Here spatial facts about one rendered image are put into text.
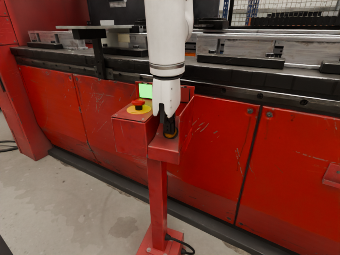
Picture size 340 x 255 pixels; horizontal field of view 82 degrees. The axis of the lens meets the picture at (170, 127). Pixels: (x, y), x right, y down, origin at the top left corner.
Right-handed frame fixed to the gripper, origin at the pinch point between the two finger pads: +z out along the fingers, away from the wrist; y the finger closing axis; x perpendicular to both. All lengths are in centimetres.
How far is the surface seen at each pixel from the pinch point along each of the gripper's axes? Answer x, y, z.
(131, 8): -66, -107, -28
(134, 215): -29, -14, 76
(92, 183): -70, -28, 77
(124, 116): -11.2, 4.6, -4.1
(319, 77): 38.0, -18.5, -11.6
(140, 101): -8.7, -0.5, -6.5
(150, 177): -6.6, 2.5, 20.1
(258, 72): 22.6, -21.3, -11.2
